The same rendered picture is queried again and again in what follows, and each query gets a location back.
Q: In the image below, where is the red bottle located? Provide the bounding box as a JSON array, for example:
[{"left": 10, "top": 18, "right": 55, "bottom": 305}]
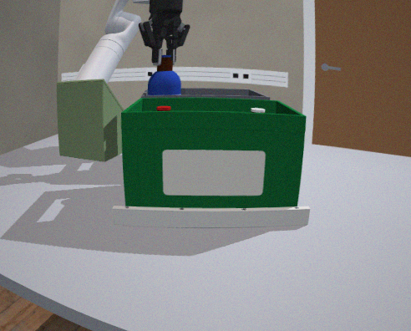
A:
[{"left": 156, "top": 106, "right": 171, "bottom": 111}]

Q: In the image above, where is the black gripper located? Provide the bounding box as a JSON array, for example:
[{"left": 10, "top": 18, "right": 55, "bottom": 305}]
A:
[{"left": 139, "top": 0, "right": 190, "bottom": 66}]

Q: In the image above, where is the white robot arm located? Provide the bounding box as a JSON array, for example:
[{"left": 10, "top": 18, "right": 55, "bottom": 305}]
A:
[{"left": 74, "top": 0, "right": 141, "bottom": 83}]

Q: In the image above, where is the green crate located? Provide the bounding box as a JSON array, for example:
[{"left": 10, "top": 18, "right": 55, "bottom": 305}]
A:
[{"left": 122, "top": 98, "right": 306, "bottom": 208}]

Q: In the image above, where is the white bottle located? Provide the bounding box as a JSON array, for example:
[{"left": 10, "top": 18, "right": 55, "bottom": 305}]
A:
[{"left": 251, "top": 108, "right": 265, "bottom": 113}]

